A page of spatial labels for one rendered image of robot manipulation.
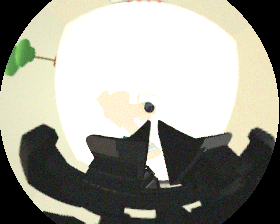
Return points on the cream rectangular block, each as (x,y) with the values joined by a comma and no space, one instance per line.
(148,98)

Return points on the dark navy cylinder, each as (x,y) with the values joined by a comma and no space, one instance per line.
(149,107)

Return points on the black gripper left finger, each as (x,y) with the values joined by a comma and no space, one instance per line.
(132,149)

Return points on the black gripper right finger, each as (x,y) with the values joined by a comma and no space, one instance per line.
(181,151)

